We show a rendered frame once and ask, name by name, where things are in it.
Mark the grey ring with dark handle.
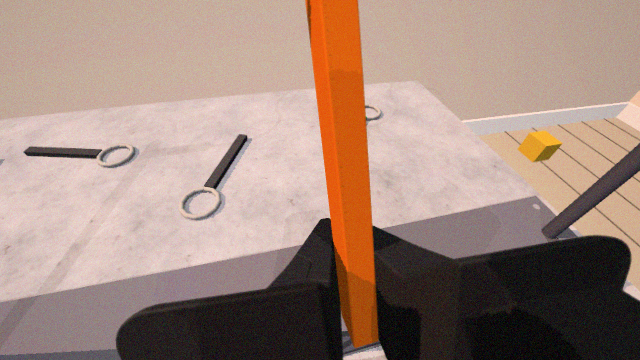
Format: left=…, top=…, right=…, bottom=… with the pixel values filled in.
left=23, top=144, right=135, bottom=167
left=179, top=134, right=247, bottom=220

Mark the orange handle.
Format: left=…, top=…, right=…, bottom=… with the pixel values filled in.
left=305, top=0, right=379, bottom=348

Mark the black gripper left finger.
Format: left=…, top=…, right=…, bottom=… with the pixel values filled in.
left=116, top=218, right=344, bottom=360

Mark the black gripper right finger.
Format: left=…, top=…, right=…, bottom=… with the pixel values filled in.
left=373, top=226, right=632, bottom=360

